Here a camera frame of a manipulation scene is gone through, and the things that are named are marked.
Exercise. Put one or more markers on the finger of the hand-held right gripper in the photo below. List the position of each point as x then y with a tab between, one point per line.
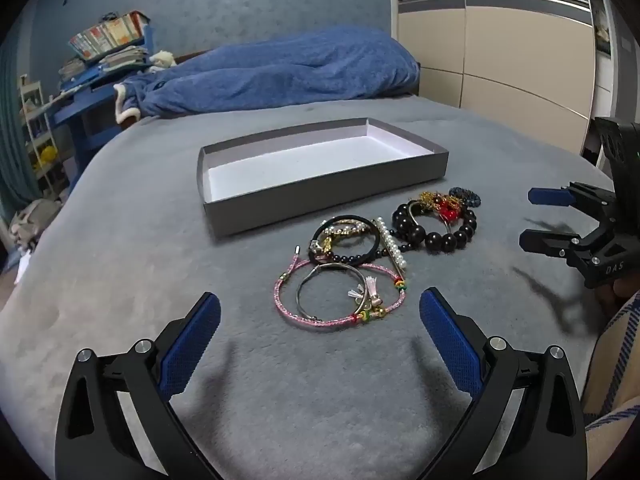
550	196
542	242

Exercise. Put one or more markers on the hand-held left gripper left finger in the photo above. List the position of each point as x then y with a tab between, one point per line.
192	345

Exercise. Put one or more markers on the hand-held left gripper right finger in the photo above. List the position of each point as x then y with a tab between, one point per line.
450	345

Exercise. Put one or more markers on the silver bangle with tassel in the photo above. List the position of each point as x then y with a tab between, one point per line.
298	292

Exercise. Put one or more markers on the pearl hair clip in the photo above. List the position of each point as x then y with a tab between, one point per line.
390	242

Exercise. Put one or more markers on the grey cardboard box tray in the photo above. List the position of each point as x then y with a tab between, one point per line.
300	160

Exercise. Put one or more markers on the beige wardrobe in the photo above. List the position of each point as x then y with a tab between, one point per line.
500	50

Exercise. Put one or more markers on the grey backpack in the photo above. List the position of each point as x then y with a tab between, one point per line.
32	220

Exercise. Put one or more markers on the yellow bag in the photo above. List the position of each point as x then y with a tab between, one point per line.
48	155

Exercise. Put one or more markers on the blue desk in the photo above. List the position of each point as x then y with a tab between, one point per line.
80	110

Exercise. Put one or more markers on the teal curtain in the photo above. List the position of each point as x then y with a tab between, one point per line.
15	150

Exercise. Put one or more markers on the white shelf rack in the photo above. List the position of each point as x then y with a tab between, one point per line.
35	125

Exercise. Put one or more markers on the white plush toy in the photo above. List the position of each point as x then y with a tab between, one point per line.
161	60

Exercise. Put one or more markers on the blue fleece blanket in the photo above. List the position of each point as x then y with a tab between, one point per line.
280	70

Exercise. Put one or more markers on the stack of papers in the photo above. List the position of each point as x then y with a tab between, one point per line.
115	57

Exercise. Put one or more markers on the row of books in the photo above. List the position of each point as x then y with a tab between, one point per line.
107	35

